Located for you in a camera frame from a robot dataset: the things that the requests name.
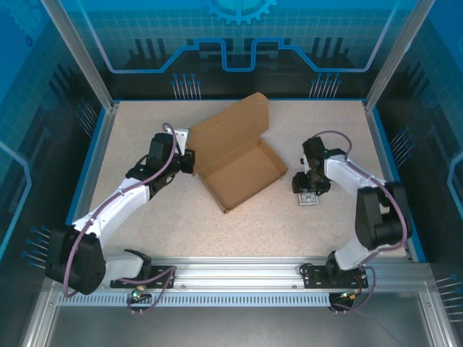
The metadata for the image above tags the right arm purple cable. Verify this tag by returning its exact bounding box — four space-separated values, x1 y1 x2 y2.
310 129 412 314

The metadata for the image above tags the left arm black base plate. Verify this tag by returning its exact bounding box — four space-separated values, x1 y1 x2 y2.
110 265 177 290

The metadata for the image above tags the aluminium frame post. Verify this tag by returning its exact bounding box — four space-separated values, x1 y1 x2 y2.
362 0 438 112
38 0 121 112

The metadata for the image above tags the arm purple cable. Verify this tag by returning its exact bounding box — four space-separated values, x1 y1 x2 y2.
63 122 178 315
310 129 412 314

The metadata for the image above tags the blue playing card deck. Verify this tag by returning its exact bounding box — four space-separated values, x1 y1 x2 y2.
297 193 321 207

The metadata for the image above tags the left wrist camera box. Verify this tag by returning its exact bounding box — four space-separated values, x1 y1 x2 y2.
172 127 191 153

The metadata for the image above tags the slotted grey cable duct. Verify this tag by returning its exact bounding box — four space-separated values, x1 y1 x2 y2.
56 292 333 308

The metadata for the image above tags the small LED connector board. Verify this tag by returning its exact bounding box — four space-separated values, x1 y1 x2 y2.
331 288 363 303
129 284 152 304

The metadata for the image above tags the brown cardboard box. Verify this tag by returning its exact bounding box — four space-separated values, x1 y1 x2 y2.
187 92 289 215

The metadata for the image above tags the aluminium mounting rail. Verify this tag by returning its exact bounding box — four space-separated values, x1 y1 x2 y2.
46 255 433 292

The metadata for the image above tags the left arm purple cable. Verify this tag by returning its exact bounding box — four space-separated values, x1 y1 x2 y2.
63 122 178 315

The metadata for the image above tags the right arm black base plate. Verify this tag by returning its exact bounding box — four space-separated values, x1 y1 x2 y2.
300 265 369 289

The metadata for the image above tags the aluminium front frame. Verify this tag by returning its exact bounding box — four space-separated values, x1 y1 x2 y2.
21 281 457 347

